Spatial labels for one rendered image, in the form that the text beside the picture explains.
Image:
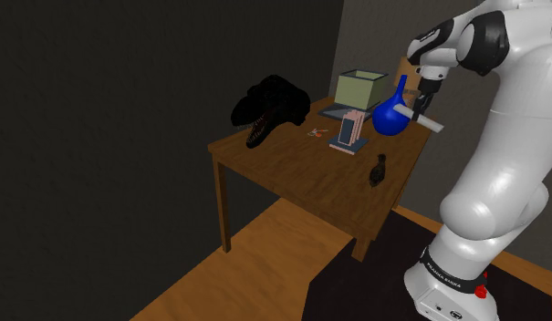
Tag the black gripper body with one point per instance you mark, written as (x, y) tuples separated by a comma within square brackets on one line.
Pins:
[(428, 90)]

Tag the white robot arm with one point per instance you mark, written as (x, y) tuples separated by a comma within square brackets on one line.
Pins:
[(515, 146)]

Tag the white stick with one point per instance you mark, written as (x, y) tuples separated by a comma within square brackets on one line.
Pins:
[(433, 124)]

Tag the blue round vase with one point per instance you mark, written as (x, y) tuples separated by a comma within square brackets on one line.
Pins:
[(388, 120)]

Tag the green open box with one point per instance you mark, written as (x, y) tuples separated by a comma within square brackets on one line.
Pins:
[(358, 91)]

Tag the pink and blue box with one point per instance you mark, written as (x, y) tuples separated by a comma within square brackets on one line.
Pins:
[(349, 130)]

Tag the grey flat laptop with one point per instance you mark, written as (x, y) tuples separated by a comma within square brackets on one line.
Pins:
[(334, 112)]

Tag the dark brown small figure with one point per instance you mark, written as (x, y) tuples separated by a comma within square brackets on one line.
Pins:
[(377, 172)]

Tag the small orange and white item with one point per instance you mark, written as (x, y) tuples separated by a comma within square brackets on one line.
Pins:
[(317, 132)]

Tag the brown wooden table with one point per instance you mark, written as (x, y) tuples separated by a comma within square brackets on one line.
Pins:
[(311, 178)]

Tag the black dinosaur head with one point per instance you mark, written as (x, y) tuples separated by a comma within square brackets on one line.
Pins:
[(275, 102)]

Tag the dark robot stand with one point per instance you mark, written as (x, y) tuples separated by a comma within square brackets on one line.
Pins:
[(369, 284)]

